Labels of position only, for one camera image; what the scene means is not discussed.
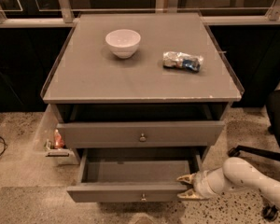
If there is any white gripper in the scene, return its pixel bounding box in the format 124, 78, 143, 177
176, 170, 222, 200

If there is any grey drawer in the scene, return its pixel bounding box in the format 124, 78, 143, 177
67, 147, 202, 203
57, 121, 224, 148

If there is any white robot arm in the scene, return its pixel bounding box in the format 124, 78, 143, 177
177, 157, 280, 209

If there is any grey top drawer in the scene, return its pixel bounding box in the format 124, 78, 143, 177
57, 121, 224, 148

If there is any grey drawer cabinet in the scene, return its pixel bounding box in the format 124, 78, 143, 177
40, 12, 245, 203

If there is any black office chair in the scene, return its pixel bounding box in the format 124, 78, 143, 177
228, 89, 280, 222

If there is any crumpled snack bag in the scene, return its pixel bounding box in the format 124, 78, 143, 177
162, 51, 203, 73

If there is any clear plastic side bin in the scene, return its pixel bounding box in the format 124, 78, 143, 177
33, 105, 79, 165

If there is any white ceramic bowl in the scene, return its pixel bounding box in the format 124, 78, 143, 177
105, 29, 141, 59

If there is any metal window railing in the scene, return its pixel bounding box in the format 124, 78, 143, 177
0, 0, 280, 26

